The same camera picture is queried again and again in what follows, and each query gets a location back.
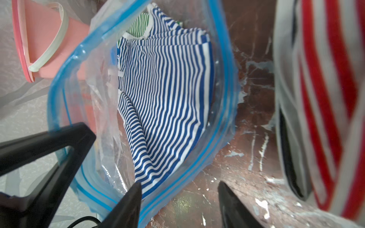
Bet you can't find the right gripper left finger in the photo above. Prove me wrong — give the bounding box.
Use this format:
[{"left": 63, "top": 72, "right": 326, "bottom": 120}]
[{"left": 98, "top": 182, "right": 142, "bottom": 228}]

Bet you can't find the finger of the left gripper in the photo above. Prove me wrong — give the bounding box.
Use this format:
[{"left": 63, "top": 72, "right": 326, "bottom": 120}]
[{"left": 1, "top": 123, "right": 96, "bottom": 228}]

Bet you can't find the clear plastic vacuum bag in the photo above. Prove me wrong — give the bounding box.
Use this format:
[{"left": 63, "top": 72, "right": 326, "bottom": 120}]
[{"left": 48, "top": 1, "right": 238, "bottom": 228}]

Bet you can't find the blue white striped garment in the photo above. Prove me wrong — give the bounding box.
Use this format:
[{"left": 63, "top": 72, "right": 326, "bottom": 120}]
[{"left": 117, "top": 3, "right": 214, "bottom": 198}]

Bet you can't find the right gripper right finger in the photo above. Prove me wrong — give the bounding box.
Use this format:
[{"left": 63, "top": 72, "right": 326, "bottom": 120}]
[{"left": 218, "top": 181, "right": 263, "bottom": 228}]

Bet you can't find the pink bucket with lid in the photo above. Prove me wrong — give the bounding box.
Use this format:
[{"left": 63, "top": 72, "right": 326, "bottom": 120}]
[{"left": 11, "top": 1, "right": 89, "bottom": 83}]

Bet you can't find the red white striped garment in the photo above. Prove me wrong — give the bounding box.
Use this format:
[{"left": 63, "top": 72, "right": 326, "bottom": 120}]
[{"left": 293, "top": 1, "right": 365, "bottom": 226}]

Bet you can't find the green white striped garment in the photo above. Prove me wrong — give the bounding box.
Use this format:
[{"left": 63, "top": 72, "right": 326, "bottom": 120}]
[{"left": 122, "top": 13, "right": 183, "bottom": 40}]

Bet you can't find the black white striped garment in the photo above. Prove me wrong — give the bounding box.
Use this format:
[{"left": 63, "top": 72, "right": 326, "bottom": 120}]
[{"left": 273, "top": 1, "right": 312, "bottom": 201}]

